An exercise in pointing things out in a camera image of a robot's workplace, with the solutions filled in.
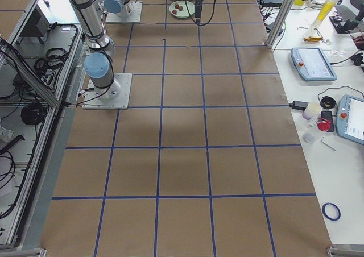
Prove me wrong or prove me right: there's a black round dish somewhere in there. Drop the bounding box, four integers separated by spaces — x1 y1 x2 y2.
320 96 337 110

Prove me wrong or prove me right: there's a white purple cup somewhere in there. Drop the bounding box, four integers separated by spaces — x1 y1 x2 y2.
302 102 322 120

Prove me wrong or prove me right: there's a silver allen key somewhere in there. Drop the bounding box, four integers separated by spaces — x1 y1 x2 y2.
320 137 336 151

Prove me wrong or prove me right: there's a lower teach pendant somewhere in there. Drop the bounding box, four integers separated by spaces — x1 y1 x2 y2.
336 95 364 145

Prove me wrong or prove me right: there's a yellow white bottle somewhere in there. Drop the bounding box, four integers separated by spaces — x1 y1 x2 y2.
311 0 339 28

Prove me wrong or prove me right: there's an aluminium frame post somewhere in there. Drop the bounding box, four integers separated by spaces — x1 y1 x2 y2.
266 0 294 49

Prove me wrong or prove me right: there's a teach pendant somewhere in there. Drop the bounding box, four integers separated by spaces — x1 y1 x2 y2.
291 47 337 81
336 95 364 145

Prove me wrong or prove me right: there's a red round object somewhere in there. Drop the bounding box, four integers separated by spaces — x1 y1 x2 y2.
316 119 332 132

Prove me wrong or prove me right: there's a coiled black cable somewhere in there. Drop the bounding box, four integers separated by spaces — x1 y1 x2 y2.
20 102 43 126

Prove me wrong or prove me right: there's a blue tape roll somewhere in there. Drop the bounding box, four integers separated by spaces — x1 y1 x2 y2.
321 202 341 221

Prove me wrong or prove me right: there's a black smartphone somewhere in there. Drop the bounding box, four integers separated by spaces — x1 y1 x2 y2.
321 110 335 132

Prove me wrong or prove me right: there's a pale green plate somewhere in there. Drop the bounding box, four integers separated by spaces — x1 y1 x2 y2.
169 1 195 19

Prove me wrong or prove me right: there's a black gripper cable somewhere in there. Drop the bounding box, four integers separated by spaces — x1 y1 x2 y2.
183 0 218 27

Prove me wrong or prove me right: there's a yellow handled tool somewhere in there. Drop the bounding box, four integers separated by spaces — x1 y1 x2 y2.
303 36 323 43

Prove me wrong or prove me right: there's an upper teach pendant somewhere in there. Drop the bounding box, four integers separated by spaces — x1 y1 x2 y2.
291 47 337 81

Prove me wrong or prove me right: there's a black power adapter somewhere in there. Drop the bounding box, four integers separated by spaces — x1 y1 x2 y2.
289 100 308 111

